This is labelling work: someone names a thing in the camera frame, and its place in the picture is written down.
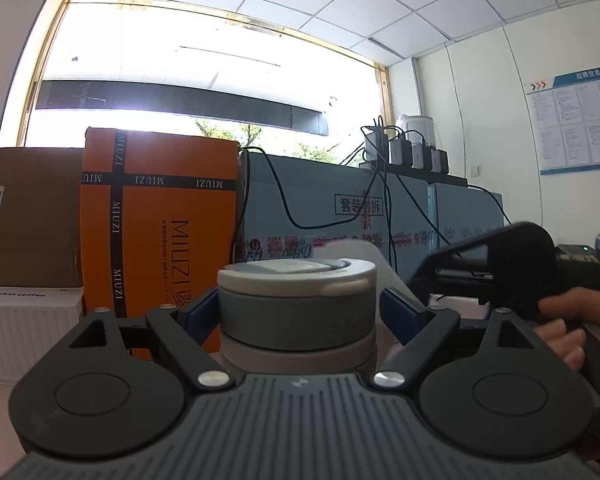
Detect white flat box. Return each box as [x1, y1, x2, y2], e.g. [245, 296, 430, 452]
[0, 286, 84, 311]

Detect white luckin coffee box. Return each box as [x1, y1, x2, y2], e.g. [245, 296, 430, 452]
[0, 305, 83, 383]

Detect black power strip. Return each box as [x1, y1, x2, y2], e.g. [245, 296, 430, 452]
[358, 160, 469, 187]

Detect large light blue carton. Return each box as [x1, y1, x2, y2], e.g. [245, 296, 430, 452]
[236, 152, 437, 283]

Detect grey collapsible container with lid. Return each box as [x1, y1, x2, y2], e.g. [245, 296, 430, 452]
[216, 257, 381, 380]

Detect blue wall notice board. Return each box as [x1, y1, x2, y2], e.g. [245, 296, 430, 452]
[524, 65, 600, 177]

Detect orange cardboard box black stripes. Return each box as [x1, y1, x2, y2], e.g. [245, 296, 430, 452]
[79, 126, 242, 362]

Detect dark building overhang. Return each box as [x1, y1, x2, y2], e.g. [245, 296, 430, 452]
[35, 79, 332, 137]

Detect black cable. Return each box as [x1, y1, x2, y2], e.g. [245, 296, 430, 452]
[377, 167, 433, 268]
[232, 146, 378, 261]
[466, 184, 515, 228]

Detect brown cardboard box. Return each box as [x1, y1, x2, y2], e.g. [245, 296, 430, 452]
[0, 147, 85, 290]

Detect white kettle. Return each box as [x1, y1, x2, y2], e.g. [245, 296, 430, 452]
[396, 113, 437, 153]

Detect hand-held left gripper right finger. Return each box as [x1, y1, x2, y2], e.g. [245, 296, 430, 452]
[371, 287, 563, 392]

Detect small light blue carton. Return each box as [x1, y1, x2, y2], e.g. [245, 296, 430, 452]
[427, 182, 512, 252]

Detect person's right hand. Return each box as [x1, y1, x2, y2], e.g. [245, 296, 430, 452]
[534, 286, 600, 372]

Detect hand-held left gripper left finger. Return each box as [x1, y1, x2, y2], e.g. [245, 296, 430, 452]
[60, 287, 234, 395]

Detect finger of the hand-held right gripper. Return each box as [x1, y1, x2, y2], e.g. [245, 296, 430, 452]
[410, 225, 503, 307]

